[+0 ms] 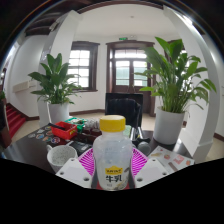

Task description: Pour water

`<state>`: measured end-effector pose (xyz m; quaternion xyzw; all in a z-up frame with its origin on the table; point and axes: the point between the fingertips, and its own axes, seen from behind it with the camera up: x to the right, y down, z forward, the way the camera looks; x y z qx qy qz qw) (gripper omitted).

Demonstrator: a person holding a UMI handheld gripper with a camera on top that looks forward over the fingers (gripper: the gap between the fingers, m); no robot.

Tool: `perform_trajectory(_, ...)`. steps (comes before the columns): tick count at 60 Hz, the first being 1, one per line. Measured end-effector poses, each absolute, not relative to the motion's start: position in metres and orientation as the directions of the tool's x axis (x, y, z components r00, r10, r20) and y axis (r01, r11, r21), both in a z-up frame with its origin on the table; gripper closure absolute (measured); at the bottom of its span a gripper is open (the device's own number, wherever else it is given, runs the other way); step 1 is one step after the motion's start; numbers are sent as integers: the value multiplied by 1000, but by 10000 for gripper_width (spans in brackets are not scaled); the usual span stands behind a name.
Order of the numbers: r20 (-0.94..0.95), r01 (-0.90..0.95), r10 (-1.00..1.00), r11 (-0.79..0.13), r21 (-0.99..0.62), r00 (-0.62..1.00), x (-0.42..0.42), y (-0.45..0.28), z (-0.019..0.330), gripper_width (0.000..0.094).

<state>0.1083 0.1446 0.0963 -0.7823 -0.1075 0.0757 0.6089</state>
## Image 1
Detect dark-framed window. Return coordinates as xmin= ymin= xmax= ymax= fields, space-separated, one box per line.
xmin=68 ymin=40 xmax=100 ymax=93

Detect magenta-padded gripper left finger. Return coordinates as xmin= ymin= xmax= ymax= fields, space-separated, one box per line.
xmin=55 ymin=147 xmax=98 ymax=190

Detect large leafy plant in white pot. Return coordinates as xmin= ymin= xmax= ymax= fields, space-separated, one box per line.
xmin=134 ymin=36 xmax=218 ymax=145

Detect white speckled mug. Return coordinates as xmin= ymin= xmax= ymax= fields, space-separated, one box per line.
xmin=45 ymin=144 xmax=79 ymax=174

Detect red carpeted stairs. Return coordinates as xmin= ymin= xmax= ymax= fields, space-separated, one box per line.
xmin=4 ymin=103 xmax=27 ymax=138

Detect dark wooden glazed door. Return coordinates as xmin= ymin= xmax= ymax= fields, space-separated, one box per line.
xmin=105 ymin=39 xmax=156 ymax=116

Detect colourful round sticker sheet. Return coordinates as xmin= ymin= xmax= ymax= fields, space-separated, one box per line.
xmin=27 ymin=124 xmax=63 ymax=145

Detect white wall panel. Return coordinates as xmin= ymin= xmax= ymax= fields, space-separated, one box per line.
xmin=12 ymin=79 xmax=37 ymax=93

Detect green package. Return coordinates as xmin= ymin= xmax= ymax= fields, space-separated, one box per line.
xmin=64 ymin=116 xmax=87 ymax=133

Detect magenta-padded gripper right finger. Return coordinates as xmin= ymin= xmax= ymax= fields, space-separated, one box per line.
xmin=130 ymin=147 xmax=169 ymax=189

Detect yellow-capped clear milk bottle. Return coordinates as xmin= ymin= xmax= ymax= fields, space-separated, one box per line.
xmin=92 ymin=114 xmax=134 ymax=192

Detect black chair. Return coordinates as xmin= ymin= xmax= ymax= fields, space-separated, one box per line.
xmin=104 ymin=92 xmax=144 ymax=128

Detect red plastic box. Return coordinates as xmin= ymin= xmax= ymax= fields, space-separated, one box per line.
xmin=50 ymin=121 xmax=78 ymax=140

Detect printed paper leaflet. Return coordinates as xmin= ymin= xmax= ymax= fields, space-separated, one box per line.
xmin=148 ymin=145 xmax=195 ymax=173

